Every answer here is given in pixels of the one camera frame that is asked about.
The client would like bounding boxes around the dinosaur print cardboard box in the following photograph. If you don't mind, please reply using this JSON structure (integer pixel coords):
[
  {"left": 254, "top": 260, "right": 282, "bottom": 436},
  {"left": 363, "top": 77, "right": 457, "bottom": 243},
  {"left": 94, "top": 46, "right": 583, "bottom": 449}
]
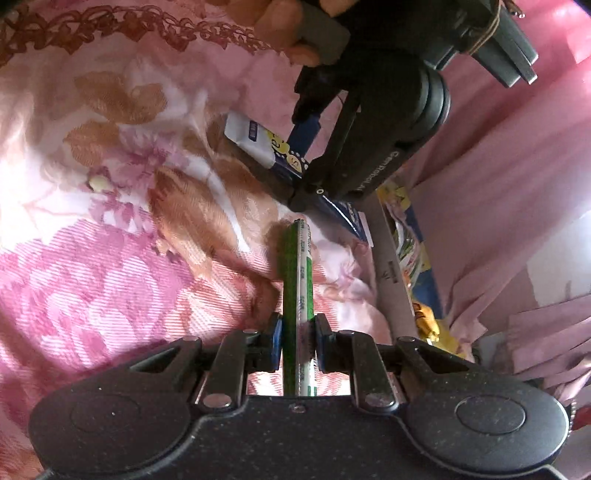
[{"left": 367, "top": 180, "right": 445, "bottom": 352}]

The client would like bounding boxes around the yellow noodle packet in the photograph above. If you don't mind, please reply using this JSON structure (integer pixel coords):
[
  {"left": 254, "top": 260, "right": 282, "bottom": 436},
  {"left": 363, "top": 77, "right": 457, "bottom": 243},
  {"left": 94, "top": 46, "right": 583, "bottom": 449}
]
[{"left": 412, "top": 299, "right": 468, "bottom": 357}]

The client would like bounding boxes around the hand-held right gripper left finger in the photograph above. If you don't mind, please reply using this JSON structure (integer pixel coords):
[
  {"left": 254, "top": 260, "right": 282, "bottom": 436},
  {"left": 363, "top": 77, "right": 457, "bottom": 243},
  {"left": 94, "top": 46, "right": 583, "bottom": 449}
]
[{"left": 126, "top": 313, "right": 284, "bottom": 411}]

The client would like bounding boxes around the pink curtain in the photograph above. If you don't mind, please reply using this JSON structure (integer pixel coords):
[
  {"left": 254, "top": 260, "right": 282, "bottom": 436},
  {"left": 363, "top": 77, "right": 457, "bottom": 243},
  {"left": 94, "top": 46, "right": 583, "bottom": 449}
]
[{"left": 402, "top": 0, "right": 591, "bottom": 407}]

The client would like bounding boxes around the green sausage stick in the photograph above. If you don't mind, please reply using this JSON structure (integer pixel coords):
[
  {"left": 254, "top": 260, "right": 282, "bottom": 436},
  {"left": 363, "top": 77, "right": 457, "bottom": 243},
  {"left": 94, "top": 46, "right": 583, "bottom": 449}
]
[{"left": 277, "top": 219, "right": 320, "bottom": 398}]

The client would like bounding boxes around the hanging lilac cloth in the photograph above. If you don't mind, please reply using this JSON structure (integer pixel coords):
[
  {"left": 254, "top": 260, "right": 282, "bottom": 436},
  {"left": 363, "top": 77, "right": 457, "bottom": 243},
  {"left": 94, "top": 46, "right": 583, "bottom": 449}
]
[{"left": 480, "top": 286, "right": 591, "bottom": 409}]

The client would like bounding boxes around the pink floral bed sheet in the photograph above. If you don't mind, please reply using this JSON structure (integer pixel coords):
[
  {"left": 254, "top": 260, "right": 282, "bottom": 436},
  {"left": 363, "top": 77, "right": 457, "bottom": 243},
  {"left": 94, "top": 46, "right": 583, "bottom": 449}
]
[{"left": 0, "top": 0, "right": 407, "bottom": 480}]

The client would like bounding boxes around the blue green milk carton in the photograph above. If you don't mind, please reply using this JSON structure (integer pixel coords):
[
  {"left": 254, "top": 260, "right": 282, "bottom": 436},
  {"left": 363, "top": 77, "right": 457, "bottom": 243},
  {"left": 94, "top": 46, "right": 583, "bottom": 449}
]
[{"left": 224, "top": 113, "right": 371, "bottom": 244}]

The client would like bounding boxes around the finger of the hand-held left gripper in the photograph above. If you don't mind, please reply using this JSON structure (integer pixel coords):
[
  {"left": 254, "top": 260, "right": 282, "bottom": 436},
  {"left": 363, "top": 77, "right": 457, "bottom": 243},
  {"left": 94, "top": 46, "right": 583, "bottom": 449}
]
[
  {"left": 286, "top": 69, "right": 345, "bottom": 161},
  {"left": 287, "top": 95, "right": 365, "bottom": 213}
]

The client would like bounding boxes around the person's left hand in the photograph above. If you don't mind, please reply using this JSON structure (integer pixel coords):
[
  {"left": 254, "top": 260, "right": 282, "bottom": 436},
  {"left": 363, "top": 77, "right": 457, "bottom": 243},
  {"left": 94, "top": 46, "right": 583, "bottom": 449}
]
[{"left": 254, "top": 0, "right": 354, "bottom": 66}]

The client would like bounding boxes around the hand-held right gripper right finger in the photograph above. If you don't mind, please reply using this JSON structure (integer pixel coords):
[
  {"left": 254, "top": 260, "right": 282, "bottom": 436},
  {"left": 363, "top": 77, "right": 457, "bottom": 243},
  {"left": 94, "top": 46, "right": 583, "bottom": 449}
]
[{"left": 313, "top": 314, "right": 468, "bottom": 412}]

